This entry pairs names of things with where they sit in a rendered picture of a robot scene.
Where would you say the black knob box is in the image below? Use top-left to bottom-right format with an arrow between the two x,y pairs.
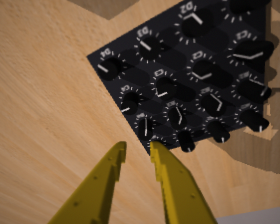
86,0 -> 274,156

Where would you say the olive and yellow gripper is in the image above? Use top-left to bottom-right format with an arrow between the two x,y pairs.
47,141 -> 218,224

